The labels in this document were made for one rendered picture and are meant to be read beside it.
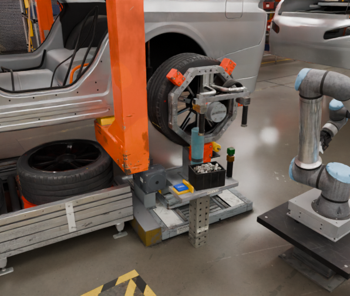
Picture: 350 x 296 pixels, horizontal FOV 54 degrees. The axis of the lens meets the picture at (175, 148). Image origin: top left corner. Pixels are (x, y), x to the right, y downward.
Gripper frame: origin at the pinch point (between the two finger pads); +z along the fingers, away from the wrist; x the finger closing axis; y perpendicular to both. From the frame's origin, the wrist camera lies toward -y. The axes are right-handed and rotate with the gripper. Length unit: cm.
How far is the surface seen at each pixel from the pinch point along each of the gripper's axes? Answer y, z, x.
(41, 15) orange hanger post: -189, 14, 288
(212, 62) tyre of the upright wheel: -70, -6, 49
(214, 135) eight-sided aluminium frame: -26, 21, 56
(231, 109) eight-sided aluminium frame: -33, 0, 53
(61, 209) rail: -59, 132, 62
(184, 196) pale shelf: -26, 74, 23
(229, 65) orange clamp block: -63, -11, 42
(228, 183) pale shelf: -9, 46, 24
